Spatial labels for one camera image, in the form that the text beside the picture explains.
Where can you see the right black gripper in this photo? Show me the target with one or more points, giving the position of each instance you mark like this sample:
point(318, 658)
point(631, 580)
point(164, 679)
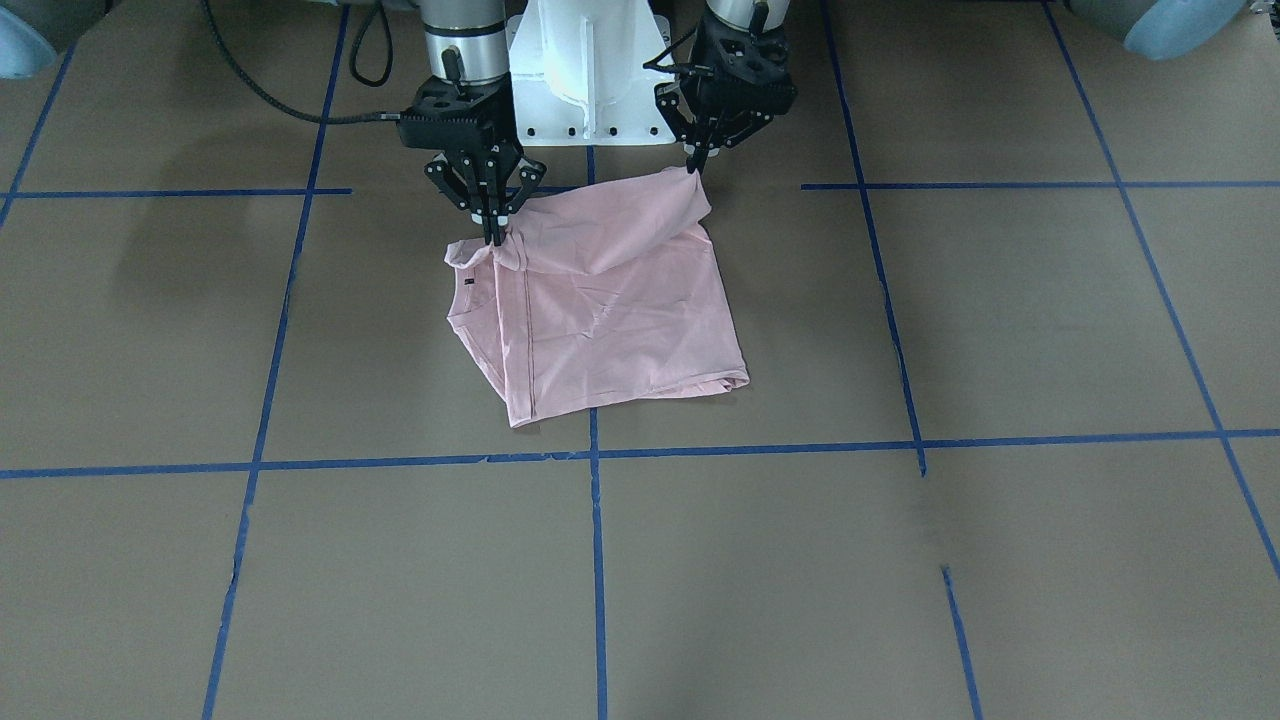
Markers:
point(474, 174)

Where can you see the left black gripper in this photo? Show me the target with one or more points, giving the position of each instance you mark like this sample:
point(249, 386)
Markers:
point(716, 122)

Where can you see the pink Snoopy t-shirt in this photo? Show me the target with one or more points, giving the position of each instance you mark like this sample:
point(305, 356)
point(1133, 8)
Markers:
point(598, 296)

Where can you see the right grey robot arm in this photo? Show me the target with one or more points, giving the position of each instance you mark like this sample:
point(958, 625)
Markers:
point(466, 43)

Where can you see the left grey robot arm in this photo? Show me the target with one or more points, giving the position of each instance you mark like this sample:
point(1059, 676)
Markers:
point(1156, 30)

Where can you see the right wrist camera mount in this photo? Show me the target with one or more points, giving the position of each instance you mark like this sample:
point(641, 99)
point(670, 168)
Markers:
point(459, 118)

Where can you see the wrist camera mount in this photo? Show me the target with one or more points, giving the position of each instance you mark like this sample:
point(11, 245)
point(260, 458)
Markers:
point(731, 52)
point(459, 118)

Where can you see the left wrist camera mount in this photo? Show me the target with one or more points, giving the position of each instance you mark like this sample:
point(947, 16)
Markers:
point(731, 52)

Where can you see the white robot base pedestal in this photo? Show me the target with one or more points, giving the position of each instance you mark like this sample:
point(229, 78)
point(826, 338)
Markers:
point(579, 77)

